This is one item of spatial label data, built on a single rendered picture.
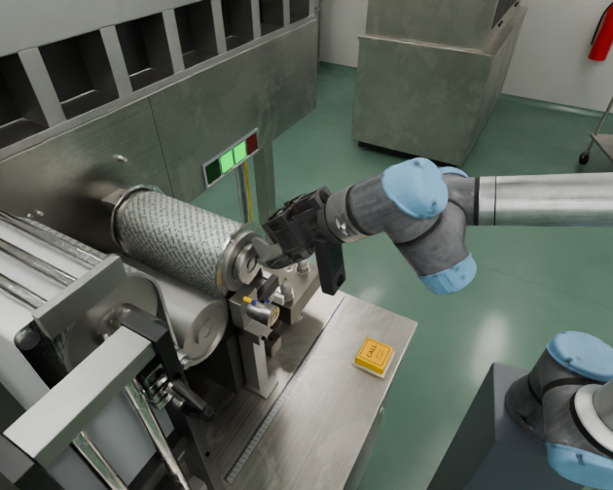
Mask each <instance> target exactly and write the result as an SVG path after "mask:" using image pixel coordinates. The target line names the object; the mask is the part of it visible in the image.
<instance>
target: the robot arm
mask: <svg viewBox="0 0 613 490"><path fill-rule="evenodd" d="M296 199H297V200H296ZM294 200H295V201H294ZM284 205H285V206H283V207H281V208H279V209H277V210H275V211H274V212H273V213H272V214H271V215H270V216H269V217H268V221H267V222H265V223H264V224H261V226H262V227H263V229H264V230H265V231H266V233H267V234H268V237H269V238H270V240H271V242H272V243H271V244H269V243H267V242H265V241H264V240H262V239H261V238H259V237H257V236H256V237H253V238H252V244H253V245H254V247H255V249H256V251H257V253H258V255H259V257H260V258H258V259H257V260H256V261H257V262H258V264H260V265H262V266H264V267H269V268H270V269H280V268H283V267H286V266H288V265H290V264H294V263H299V262H301V261H303V260H306V259H308V258H309V257H310V256H312V255H313V254H314V252H315V256H316V262H317V268H318V274H319V279H320V285H321V291H322V293H324V294H327V295H330V296H334V295H335V294H336V292H337V291H338V290H339V288H340V287H341V285H342V284H343V282H344V281H345V270H344V261H343V245H342V244H343V243H345V242H353V241H356V240H359V239H362V238H365V237H368V236H371V235H374V234H378V233H381V232H385V233H386V234H387V235H388V237H389V238H390V239H391V241H392V242H393V244H394V245H395V246H396V248H397V249H398V250H399V252H400V253H401V254H402V256H403V257H404V258H405V260H406V261H407V262H408V264H409V265H410V266H411V268H412V269H413V270H414V272H415V273H416V277H417V278H418V279H421V281H422V282H423V283H424V284H425V285H426V287H427V288H428V289H429V290H430V291H431V292H433V293H435V294H437V295H448V294H451V293H455V292H458V291H460V290H462V289H463V288H465V287H466V286H467V285H468V284H469V283H470V282H471V281H472V280H473V278H474V277H475V274H476V271H477V266H476V263H475V261H474V260H473V258H472V254H471V252H470V251H468V250H467V249H466V247H465V244H464V242H465V233H466V226H500V227H584V228H613V172H609V173H580V174H551V175H522V176H493V177H468V176H467V175H466V174H465V173H464V172H463V171H462V170H459V169H457V168H454V167H441V168H438V167H437V166H436V165H435V164H434V163H433V162H432V161H431V160H429V159H427V158H424V157H416V158H413V159H411V160H406V161H404V162H401V163H399V164H395V165H391V166H389V167H387V168H386V169H385V170H384V171H382V172H380V173H378V174H376V175H374V176H372V177H370V178H368V179H365V180H363V181H361V182H359V183H357V184H354V185H351V186H349V187H347V188H345V189H343V190H341V191H338V192H335V193H333V194H331V192H330V191H329V189H328V188H327V186H324V187H322V188H319V189H317V190H315V191H313V192H310V193H308V194H306V193H305V192H304V193H302V194H300V195H298V196H296V197H294V198H292V199H290V200H288V201H286V202H284ZM506 406H507V409H508V412H509V414H510V416H511V418H512V419H513V421H514V422H515V424H516V425H517V426H518V427H519V428H520V429H521V430H522V431H523V432H524V433H525V434H527V435H528V436H529V437H531V438H533V439H535V440H537V441H539V442H541V443H544V447H545V448H546V452H547V459H548V463H549V465H550V466H551V468H552V469H553V470H554V471H555V472H556V473H558V474H559V475H561V476H562V477H564V478H566V479H568V480H571V481H573V482H576V483H579V484H582V485H585V486H589V487H593V488H598V489H605V490H613V348H612V347H610V346H609V345H608V344H606V343H604V342H603V341H602V340H600V339H599V338H597V337H595V336H593V335H590V334H587V333H584V332H575V331H566V332H560V333H558V334H556V335H555V336H554V338H553V339H552V340H551V341H549V342H548V343H547V346H546V349H545V350H544V352H543V354H542V355H541V357H540V358H539V360H538V361H537V363H536V364H535V366H534V368H533V369H532V371H531V372H530V373H529V374H527V375H525V376H522V377H520V378H518V379H517V380H515V381H514V382H513V383H512V385H511V386H510V388H509V390H508V392H507V395H506Z"/></svg>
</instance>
